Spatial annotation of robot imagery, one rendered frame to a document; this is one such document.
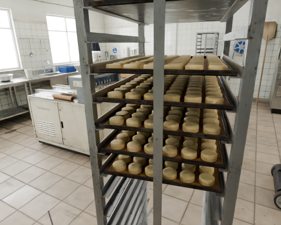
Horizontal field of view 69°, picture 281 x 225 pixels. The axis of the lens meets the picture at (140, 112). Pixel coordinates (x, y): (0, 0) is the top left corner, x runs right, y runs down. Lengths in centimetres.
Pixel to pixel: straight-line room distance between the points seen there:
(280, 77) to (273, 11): 181
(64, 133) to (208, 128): 278
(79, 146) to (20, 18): 372
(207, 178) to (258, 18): 47
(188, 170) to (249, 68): 40
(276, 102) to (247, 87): 495
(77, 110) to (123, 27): 510
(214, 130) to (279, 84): 481
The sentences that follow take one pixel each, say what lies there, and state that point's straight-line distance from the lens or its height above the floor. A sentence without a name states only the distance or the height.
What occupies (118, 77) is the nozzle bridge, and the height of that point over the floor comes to 110.
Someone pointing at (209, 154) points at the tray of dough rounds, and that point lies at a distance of 69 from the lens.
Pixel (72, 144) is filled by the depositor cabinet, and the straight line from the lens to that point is 323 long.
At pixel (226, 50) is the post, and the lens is 117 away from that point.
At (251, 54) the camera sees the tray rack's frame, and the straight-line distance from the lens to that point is 56.
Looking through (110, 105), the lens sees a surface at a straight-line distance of 275.
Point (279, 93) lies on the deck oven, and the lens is 544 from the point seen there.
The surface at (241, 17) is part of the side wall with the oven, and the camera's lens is 639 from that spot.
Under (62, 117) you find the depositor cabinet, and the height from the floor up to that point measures 59.
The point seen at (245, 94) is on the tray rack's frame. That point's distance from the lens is 58.
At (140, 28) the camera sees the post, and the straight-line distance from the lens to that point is 121.
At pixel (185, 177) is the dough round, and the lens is 73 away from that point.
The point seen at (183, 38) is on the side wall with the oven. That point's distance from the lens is 664.
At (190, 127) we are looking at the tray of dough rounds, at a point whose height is 133.
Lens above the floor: 157
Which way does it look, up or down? 19 degrees down
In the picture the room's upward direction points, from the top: 1 degrees counter-clockwise
